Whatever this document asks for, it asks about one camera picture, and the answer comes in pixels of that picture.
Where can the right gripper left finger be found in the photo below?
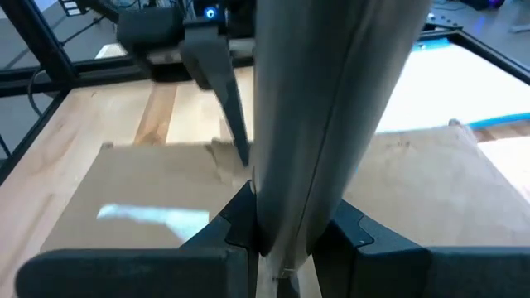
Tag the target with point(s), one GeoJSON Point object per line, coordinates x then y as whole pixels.
{"type": "Point", "coordinates": [124, 273]}

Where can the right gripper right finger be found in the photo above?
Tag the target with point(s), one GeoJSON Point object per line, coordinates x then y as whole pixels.
{"type": "Point", "coordinates": [414, 273]}

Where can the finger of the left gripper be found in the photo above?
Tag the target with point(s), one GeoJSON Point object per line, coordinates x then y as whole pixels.
{"type": "Point", "coordinates": [211, 58]}

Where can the brown cardboard box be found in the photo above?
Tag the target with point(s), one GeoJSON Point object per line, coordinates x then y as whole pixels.
{"type": "Point", "coordinates": [145, 178]}

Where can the grey Stanley utility knife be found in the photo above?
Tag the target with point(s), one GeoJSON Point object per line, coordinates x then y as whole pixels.
{"type": "Point", "coordinates": [323, 103]}

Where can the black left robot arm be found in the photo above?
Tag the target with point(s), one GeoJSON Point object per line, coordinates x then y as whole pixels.
{"type": "Point", "coordinates": [240, 16]}

